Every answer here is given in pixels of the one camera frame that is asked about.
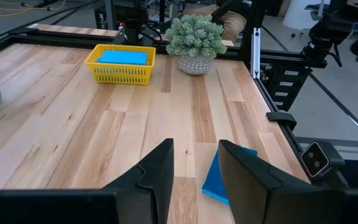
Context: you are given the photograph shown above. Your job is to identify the blue sponge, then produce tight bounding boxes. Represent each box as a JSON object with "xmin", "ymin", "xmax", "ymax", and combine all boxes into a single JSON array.
[
  {"xmin": 97, "ymin": 49, "xmax": 149, "ymax": 66},
  {"xmin": 201, "ymin": 145, "xmax": 259, "ymax": 207}
]

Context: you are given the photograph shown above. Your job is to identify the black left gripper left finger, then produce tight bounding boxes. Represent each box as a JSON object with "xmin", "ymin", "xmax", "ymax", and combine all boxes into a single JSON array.
[{"xmin": 103, "ymin": 138, "xmax": 176, "ymax": 224}]

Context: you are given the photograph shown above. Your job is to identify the black articulated mount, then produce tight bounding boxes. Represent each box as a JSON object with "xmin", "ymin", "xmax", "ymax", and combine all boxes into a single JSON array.
[{"xmin": 301, "ymin": 0, "xmax": 356, "ymax": 68}]

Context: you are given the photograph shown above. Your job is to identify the tan cushion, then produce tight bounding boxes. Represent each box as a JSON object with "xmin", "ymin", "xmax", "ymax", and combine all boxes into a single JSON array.
[{"xmin": 180, "ymin": 3, "xmax": 248, "ymax": 44}]

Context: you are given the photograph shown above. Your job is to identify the yellow slotted plastic basket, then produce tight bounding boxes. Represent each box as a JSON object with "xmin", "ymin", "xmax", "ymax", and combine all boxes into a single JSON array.
[{"xmin": 84, "ymin": 43, "xmax": 157, "ymax": 86}]

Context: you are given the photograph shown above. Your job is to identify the black table clamp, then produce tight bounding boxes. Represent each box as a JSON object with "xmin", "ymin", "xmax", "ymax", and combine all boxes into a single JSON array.
[{"xmin": 265, "ymin": 111, "xmax": 298, "ymax": 131}]

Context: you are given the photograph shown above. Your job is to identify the black box white labels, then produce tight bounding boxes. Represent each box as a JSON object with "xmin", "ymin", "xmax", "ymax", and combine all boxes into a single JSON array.
[{"xmin": 260, "ymin": 65, "xmax": 311, "ymax": 112}]

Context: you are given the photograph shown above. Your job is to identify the small black stereo camera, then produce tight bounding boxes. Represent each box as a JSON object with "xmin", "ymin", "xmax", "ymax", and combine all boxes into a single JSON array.
[{"xmin": 300, "ymin": 140, "xmax": 346, "ymax": 179}]

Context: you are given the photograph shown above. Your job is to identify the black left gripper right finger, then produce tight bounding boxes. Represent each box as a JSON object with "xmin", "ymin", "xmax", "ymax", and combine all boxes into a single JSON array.
[{"xmin": 218, "ymin": 139, "xmax": 344, "ymax": 224}]

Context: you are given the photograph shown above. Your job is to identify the frosted green potted plant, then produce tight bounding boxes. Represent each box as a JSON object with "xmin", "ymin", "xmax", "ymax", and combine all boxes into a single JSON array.
[{"xmin": 165, "ymin": 14, "xmax": 228, "ymax": 76}]

